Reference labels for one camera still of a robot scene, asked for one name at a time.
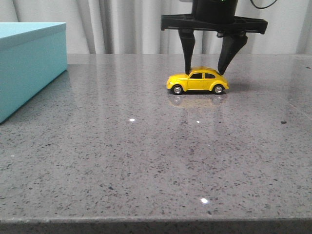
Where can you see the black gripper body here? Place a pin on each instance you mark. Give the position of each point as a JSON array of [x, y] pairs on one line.
[[213, 15]]

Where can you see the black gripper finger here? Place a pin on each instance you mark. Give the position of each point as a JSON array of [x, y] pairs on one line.
[[231, 45], [187, 39]]

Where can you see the yellow toy beetle car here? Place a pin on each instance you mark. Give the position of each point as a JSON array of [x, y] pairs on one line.
[[199, 79]]

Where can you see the light blue storage box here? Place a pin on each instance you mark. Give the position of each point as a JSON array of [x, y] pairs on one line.
[[32, 54]]

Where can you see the grey pleated curtain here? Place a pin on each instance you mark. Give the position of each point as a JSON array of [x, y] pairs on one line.
[[133, 26]]

